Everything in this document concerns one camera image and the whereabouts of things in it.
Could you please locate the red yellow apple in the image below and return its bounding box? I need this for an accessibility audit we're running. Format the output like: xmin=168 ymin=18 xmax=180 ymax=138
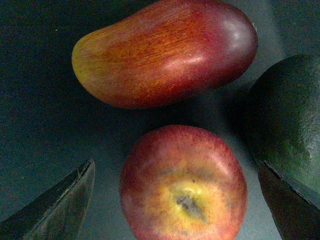
xmin=119 ymin=125 xmax=248 ymax=240

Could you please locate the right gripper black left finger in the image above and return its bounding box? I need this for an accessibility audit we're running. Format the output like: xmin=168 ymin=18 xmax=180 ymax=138
xmin=0 ymin=159 xmax=96 ymax=240

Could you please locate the red mango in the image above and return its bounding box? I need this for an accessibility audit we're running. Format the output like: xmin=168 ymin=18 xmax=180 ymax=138
xmin=71 ymin=0 xmax=258 ymax=109

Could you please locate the dark green avocado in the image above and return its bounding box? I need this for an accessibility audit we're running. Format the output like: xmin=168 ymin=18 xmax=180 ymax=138
xmin=244 ymin=54 xmax=320 ymax=192

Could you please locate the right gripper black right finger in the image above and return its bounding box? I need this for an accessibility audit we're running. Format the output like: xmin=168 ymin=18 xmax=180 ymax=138
xmin=258 ymin=161 xmax=320 ymax=240

